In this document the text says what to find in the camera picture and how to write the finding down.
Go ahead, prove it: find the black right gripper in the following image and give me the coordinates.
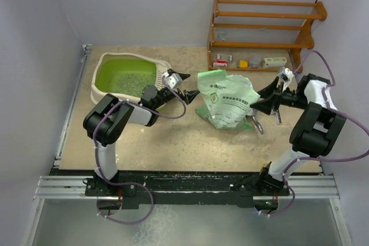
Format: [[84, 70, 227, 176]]
[[250, 76, 308, 114]]

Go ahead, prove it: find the silver metal scoop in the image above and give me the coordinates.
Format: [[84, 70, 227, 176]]
[[246, 108, 264, 135]]

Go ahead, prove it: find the black white bag sealing strip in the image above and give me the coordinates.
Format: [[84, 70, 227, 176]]
[[275, 109, 282, 124]]

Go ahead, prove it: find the green cat litter bag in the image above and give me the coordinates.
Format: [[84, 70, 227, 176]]
[[196, 70, 260, 130]]

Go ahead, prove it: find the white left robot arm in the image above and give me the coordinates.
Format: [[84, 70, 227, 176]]
[[82, 69, 199, 195]]

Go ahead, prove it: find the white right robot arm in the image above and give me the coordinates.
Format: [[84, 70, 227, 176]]
[[250, 74, 346, 195]]

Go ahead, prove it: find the green white carton box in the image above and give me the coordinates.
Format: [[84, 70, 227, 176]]
[[261, 57, 288, 69]]

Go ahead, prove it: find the red white small box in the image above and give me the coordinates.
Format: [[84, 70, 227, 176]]
[[213, 60, 228, 68]]

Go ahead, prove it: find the green litter pellets pile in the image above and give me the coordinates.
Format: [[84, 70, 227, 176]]
[[108, 73, 156, 97]]

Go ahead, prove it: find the beige green litter box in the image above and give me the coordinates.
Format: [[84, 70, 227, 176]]
[[90, 52, 171, 104]]

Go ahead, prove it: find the grey round container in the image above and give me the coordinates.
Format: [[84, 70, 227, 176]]
[[248, 55, 262, 68]]

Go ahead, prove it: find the yellow small block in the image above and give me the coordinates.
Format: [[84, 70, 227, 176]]
[[237, 60, 248, 69]]

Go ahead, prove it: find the wooden shelf rack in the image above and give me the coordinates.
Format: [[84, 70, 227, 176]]
[[206, 0, 327, 73]]

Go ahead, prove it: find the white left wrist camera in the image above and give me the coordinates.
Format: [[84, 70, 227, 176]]
[[162, 72, 183, 89]]

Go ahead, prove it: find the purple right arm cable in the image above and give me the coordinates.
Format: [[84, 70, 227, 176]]
[[253, 50, 369, 218]]

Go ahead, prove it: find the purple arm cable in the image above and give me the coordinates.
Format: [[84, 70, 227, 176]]
[[92, 77, 188, 225], [253, 50, 369, 218]]

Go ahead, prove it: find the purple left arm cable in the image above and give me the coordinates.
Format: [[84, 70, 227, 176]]
[[92, 77, 188, 225]]

